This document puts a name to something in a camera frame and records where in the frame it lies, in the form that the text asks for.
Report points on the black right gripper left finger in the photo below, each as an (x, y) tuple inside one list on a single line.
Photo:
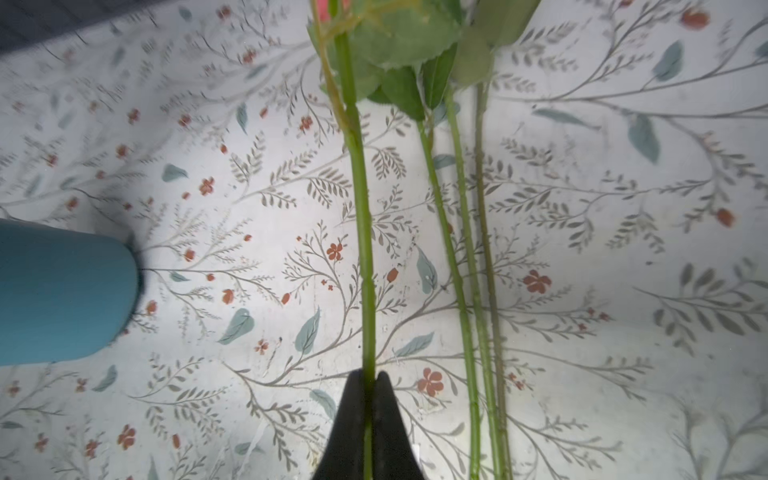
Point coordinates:
[(343, 457)]

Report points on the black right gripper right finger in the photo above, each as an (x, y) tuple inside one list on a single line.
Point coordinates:
[(393, 456)]

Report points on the teal ceramic vase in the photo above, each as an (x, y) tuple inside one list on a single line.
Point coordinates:
[(65, 295)]

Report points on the pink rose flower bunch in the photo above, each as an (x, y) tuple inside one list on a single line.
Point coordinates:
[(415, 56)]

